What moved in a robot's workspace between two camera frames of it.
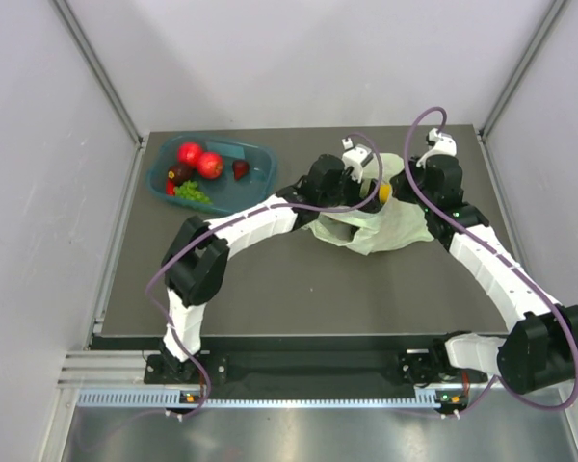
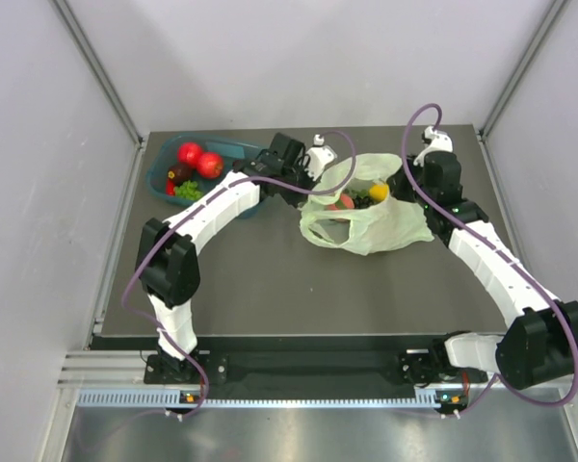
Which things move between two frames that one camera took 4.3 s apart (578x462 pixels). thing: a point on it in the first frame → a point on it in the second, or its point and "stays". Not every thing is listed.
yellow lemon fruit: [384, 192] stays
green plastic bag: [396, 224] stays
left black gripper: [355, 189] → [300, 166]
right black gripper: [400, 188] stays
